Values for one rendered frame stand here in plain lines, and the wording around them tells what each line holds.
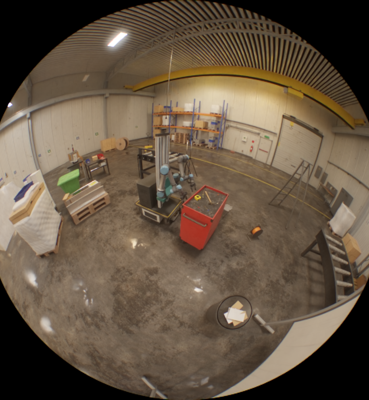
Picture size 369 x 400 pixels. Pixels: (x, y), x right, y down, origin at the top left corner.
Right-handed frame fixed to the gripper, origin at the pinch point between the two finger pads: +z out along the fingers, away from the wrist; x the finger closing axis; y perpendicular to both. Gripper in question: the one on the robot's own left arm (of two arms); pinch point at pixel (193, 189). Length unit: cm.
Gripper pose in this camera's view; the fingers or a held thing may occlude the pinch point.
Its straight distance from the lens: 232.1
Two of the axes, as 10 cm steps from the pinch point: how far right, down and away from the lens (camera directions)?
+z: 2.1, 9.3, 3.1
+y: 8.3, 0.0, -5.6
